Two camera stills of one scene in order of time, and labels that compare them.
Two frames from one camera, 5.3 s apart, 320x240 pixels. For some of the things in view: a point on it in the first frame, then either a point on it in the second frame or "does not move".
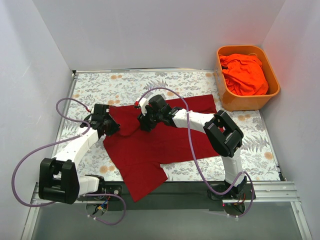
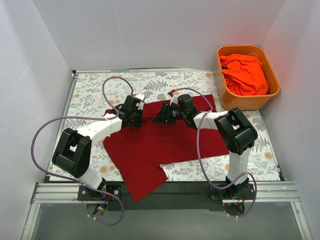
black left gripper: [110, 126] → [135, 120]
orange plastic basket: [244, 77] does not move
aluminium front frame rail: [265, 192] does not move
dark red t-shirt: [137, 154] does not move
